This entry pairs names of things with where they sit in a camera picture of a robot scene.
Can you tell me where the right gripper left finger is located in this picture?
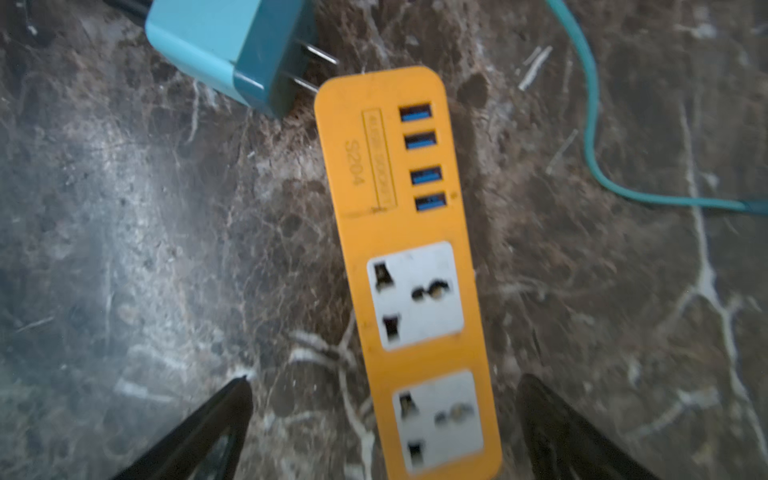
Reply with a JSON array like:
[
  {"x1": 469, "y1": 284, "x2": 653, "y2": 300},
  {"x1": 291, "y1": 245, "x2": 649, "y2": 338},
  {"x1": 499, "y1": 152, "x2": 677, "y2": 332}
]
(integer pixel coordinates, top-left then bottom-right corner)
[{"x1": 115, "y1": 376, "x2": 253, "y2": 479}]

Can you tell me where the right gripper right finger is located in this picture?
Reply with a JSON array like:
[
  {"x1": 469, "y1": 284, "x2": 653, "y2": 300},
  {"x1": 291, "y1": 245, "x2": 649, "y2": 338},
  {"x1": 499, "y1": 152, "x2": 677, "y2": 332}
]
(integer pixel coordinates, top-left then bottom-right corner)
[{"x1": 515, "y1": 373, "x2": 656, "y2": 480}]

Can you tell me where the orange power strip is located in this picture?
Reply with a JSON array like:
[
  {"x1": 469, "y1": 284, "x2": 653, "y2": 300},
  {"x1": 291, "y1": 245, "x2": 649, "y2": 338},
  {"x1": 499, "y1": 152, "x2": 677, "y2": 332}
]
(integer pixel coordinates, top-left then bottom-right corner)
[{"x1": 314, "y1": 66, "x2": 502, "y2": 479}]

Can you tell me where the teal plug adapter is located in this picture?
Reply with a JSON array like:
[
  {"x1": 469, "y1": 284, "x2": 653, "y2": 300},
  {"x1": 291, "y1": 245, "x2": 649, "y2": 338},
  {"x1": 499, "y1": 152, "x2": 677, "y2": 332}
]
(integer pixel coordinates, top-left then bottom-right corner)
[{"x1": 144, "y1": 0, "x2": 338, "y2": 119}]

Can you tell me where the teal cable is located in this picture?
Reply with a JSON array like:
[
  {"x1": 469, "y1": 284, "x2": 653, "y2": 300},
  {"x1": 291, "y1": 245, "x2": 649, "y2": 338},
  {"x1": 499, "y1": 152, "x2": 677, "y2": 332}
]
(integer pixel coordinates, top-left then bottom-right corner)
[{"x1": 544, "y1": 0, "x2": 768, "y2": 218}]

